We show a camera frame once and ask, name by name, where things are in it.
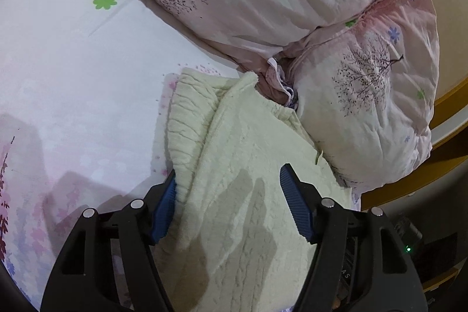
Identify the cream cable-knit sweater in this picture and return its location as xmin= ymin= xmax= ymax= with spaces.
xmin=156 ymin=69 xmax=353 ymax=311

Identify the floral bed sheet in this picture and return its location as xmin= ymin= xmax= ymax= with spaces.
xmin=0 ymin=0 xmax=364 ymax=312

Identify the pink floral quilt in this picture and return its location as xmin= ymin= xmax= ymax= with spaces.
xmin=45 ymin=0 xmax=441 ymax=194

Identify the wooden bed frame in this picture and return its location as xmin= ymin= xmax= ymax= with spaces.
xmin=361 ymin=0 xmax=467 ymax=215

